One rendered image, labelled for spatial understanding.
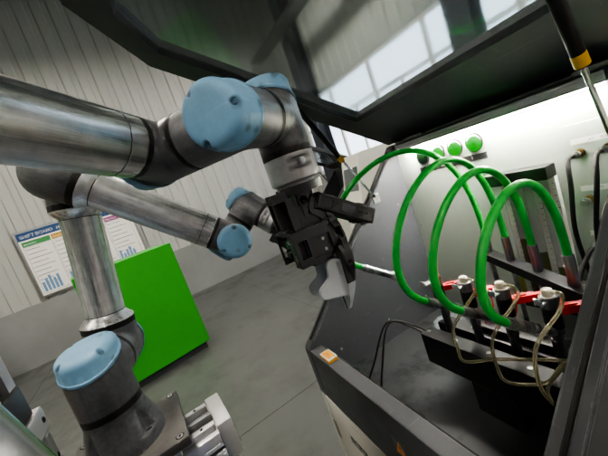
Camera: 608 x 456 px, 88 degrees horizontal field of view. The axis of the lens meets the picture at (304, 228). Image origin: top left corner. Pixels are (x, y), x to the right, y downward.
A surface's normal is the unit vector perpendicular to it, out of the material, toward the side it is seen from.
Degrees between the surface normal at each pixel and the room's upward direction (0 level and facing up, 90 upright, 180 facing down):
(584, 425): 43
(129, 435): 72
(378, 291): 90
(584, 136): 90
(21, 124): 114
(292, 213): 90
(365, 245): 90
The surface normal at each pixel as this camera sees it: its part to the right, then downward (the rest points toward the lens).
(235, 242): 0.30, 0.04
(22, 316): 0.48, -0.04
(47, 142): 0.80, 0.50
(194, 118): -0.36, 0.26
